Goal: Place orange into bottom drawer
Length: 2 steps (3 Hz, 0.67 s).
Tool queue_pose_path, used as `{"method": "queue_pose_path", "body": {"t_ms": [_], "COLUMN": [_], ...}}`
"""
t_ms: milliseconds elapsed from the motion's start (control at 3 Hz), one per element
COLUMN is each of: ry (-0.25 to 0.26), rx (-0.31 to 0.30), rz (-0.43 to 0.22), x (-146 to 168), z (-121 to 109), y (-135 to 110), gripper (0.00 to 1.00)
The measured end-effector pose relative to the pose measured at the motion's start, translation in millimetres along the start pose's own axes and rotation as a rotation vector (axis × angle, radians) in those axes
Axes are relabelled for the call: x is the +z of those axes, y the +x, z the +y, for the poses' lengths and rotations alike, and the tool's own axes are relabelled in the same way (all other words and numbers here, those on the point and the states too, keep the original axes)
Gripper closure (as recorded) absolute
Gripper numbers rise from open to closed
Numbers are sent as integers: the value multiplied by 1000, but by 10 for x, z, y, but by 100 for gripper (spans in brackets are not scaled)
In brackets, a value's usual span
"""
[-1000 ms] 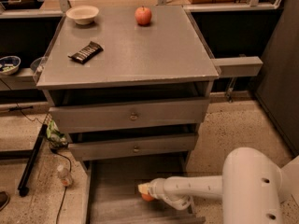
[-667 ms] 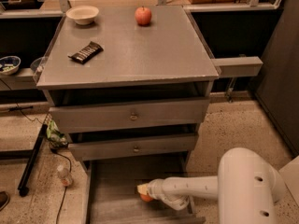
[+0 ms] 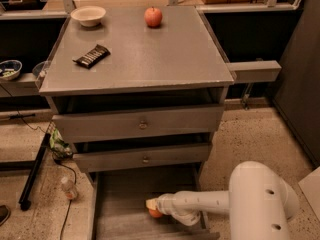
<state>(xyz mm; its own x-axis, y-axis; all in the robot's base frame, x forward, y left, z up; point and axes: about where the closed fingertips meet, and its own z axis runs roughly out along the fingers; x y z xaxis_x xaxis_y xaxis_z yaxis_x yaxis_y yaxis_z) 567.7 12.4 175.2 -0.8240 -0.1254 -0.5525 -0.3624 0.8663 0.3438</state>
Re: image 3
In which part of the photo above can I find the red apple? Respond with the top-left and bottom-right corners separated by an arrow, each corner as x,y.
144,7 -> 162,28

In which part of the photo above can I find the clear plastic bottle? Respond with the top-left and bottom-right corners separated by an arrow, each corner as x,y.
61,177 -> 78,200

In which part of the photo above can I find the grey drawer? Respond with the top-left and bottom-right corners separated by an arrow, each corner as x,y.
74,143 -> 212,173
88,164 -> 220,240
53,105 -> 223,143

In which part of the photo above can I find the middle grey drawer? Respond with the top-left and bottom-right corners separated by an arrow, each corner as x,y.
74,143 -> 212,173

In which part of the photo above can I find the white bowl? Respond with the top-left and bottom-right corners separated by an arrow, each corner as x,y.
71,6 -> 106,27

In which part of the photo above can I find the grey side shelf bar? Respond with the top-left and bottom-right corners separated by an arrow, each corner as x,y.
227,60 -> 281,84

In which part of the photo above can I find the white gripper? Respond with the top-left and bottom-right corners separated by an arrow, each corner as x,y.
146,193 -> 176,215

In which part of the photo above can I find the dark shoe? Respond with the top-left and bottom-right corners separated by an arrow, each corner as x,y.
0,205 -> 11,226

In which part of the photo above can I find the bottom grey drawer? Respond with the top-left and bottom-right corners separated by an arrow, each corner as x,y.
88,164 -> 220,240

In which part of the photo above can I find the black candy bar wrapper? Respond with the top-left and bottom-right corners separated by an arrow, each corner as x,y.
75,44 -> 111,69

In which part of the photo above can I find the black floor cable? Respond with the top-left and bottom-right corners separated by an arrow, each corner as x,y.
0,83 -> 78,240

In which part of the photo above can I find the blue patterned bowl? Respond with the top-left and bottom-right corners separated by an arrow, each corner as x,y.
0,60 -> 22,81

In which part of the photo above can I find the grey drawer cabinet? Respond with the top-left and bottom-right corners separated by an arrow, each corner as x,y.
38,5 -> 235,182

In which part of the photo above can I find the black metal stand leg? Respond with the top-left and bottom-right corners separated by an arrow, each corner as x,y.
19,133 -> 50,211

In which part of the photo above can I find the top grey drawer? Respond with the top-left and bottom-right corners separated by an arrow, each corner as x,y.
53,105 -> 223,143

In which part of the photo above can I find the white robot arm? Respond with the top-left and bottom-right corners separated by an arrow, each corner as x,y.
146,161 -> 299,240

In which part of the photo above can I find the green snack bag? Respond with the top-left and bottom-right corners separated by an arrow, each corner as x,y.
49,128 -> 73,158

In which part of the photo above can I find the orange fruit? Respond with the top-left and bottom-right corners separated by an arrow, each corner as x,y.
149,209 -> 163,218

